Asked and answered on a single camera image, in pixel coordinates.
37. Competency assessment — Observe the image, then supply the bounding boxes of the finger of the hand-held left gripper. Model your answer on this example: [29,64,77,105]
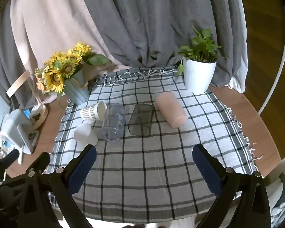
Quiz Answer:
[26,151,51,174]
[0,148,20,171]

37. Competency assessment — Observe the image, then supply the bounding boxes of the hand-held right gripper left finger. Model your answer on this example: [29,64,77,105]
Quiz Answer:
[18,144,97,228]

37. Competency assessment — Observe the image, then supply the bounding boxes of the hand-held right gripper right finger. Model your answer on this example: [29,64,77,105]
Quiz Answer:
[192,144,275,228]

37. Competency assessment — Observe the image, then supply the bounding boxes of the white cup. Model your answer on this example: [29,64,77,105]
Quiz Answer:
[74,123,98,145]

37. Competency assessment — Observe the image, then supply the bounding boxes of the clear plastic cup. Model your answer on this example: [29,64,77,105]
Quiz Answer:
[102,103,126,143]

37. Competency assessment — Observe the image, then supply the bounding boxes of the plaid paper cup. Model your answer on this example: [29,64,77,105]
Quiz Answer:
[80,101,108,122]

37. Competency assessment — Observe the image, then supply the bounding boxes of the pink cup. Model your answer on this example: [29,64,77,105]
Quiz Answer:
[155,93,188,128]

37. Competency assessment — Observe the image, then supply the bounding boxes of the dark transparent cup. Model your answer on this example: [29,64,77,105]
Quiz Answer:
[128,104,155,137]

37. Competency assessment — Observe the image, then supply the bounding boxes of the white plastic device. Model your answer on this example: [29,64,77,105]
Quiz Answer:
[0,110,40,155]

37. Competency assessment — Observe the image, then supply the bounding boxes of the round wooden stand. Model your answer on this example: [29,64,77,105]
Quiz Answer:
[29,104,49,129]

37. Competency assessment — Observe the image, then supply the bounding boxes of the checked tablecloth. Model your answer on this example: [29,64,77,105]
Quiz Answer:
[46,67,261,224]

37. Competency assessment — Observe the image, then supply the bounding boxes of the blue ribbed flower pot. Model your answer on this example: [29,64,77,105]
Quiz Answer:
[63,70,91,105]

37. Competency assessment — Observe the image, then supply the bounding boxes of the grey cloth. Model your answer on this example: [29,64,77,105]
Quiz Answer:
[267,171,285,228]

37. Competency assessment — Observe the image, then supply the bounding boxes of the white cloth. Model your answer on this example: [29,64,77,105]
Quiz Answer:
[227,76,245,94]

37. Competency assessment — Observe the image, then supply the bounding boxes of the sunflower bouquet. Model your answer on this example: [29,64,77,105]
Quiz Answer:
[34,43,112,101]

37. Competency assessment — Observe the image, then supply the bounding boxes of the white ribbed plant pot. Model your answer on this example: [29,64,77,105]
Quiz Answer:
[183,57,217,94]

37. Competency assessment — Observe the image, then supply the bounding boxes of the green leafy plant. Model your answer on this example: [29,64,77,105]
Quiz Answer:
[174,24,230,77]

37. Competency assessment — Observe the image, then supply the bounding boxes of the white hoop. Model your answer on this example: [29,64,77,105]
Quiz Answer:
[257,6,285,115]

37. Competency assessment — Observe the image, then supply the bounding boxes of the pale pink curtain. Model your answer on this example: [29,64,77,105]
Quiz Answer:
[10,0,131,105]

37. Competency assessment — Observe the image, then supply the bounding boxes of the grey curtain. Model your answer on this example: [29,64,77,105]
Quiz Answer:
[0,0,249,106]

